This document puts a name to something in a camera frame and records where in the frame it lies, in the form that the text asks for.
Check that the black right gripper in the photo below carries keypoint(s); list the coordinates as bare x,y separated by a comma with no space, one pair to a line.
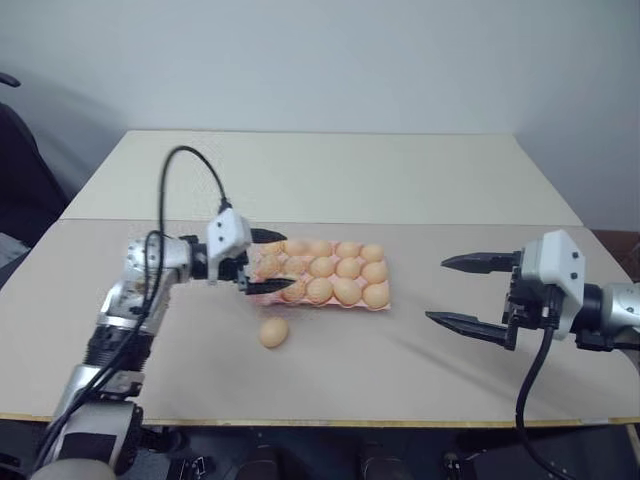
525,310

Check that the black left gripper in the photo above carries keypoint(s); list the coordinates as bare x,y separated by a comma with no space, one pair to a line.
231,270

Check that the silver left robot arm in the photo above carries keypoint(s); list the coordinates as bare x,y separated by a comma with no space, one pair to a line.
150,260

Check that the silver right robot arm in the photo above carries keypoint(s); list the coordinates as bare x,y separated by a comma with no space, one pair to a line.
619,305

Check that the brown egg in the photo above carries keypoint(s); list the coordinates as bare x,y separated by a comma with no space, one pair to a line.
375,272
274,333
296,294
321,248
273,248
348,268
295,265
348,249
270,264
346,291
296,247
321,266
320,290
376,295
372,252

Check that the pink egg carton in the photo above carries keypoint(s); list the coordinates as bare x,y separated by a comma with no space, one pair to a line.
385,307

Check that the black office chair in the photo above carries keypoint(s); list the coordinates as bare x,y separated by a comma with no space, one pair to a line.
25,175

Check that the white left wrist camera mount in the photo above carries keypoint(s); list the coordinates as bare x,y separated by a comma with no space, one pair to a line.
227,235

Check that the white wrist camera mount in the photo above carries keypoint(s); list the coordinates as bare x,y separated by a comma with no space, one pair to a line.
227,235
560,270

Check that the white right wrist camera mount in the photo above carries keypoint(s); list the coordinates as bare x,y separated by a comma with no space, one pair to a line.
560,270

